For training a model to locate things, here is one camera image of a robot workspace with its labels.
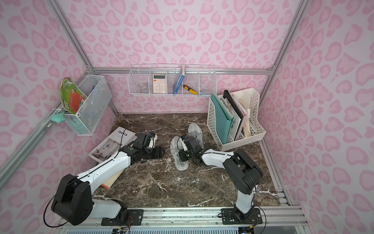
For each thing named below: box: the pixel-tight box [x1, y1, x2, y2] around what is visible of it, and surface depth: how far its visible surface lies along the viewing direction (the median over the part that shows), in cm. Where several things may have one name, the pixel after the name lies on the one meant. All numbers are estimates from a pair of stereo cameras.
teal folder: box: [210, 91, 234, 145], surface depth 81 cm
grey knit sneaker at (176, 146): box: [169, 136, 189, 172], surface depth 90 cm
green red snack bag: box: [60, 77, 88, 115], surface depth 75 cm
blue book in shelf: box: [172, 64, 186, 94], surface depth 90 cm
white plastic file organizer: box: [206, 87, 267, 152], surface depth 93 cm
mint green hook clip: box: [51, 111, 66, 124], surface depth 64 cm
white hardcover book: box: [87, 126, 138, 163], surface depth 98 cm
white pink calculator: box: [152, 74, 167, 94], surface depth 97 cm
